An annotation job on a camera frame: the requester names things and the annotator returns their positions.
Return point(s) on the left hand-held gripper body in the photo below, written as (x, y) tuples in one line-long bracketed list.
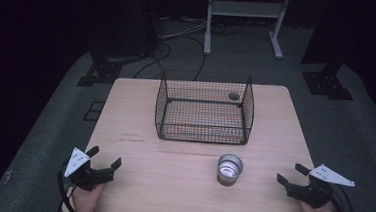
[(86, 175)]

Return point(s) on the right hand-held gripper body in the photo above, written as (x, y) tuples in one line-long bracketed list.
[(313, 193)]

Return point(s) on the silver metal cup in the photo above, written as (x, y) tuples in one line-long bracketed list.
[(229, 170)]

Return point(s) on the person's left hand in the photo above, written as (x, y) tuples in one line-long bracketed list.
[(85, 202)]

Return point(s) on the black stand base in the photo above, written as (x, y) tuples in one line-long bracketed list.
[(326, 84), (103, 71)]

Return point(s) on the small dark round disc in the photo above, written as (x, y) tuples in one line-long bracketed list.
[(233, 96)]

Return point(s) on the white metal stand frame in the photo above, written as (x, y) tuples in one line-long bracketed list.
[(209, 27)]

